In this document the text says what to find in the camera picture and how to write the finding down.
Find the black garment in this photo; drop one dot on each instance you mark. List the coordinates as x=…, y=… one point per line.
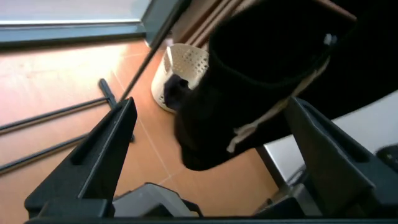
x=175, y=93

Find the black clothes rack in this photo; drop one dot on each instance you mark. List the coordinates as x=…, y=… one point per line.
x=107, y=91

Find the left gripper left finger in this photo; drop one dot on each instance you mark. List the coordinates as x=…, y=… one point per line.
x=93, y=168

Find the white laundry basket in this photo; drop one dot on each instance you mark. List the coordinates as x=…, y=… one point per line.
x=186, y=60

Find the black shorts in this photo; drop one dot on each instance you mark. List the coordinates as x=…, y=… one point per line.
x=248, y=56

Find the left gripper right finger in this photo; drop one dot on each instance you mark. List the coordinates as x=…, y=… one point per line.
x=329, y=174

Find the window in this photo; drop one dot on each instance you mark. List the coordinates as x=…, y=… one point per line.
x=71, y=32

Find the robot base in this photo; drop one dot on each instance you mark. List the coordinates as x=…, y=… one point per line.
x=149, y=199

